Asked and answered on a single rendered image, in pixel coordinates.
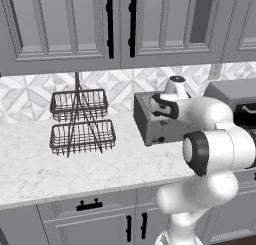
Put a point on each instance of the toaster lever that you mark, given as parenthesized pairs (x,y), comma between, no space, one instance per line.
(163,122)

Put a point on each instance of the grey base cupboard panel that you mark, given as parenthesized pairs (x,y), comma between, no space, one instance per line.
(18,227)

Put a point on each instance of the grey toaster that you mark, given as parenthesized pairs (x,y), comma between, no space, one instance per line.
(146,122)

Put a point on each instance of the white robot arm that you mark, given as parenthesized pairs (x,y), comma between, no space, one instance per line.
(210,149)

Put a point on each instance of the white wall socket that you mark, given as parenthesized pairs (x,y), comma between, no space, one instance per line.
(215,71)

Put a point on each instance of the grey toaster oven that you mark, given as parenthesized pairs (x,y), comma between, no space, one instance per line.
(233,90)

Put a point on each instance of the grey drawer front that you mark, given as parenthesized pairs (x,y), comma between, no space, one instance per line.
(66,205)

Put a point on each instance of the grey base cupboard door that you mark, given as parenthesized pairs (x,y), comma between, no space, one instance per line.
(151,227)
(233,215)
(86,230)

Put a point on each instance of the grey wall cupboard door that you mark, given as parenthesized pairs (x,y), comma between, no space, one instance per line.
(173,22)
(245,22)
(56,25)

